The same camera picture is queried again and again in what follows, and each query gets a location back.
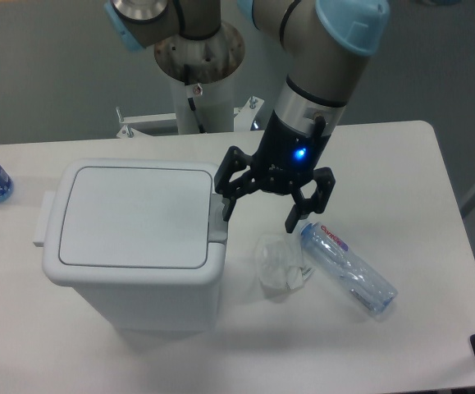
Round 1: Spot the white lidded trash can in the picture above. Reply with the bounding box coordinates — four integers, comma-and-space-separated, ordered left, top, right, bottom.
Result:
42, 158, 228, 332

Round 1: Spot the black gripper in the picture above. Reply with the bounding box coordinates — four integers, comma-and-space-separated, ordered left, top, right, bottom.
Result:
214, 112, 336, 233

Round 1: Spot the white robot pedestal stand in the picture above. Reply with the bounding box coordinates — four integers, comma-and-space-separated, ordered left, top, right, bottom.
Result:
115, 20, 287, 139

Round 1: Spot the crumpled white tissue paper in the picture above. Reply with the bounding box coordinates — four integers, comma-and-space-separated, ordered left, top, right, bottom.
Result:
254, 234, 315, 298

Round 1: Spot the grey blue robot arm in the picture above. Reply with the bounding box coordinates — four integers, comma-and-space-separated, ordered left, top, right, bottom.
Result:
104, 1, 390, 231

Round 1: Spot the clear crushed plastic bottle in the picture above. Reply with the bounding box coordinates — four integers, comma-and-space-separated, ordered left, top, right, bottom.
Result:
295, 220, 398, 315

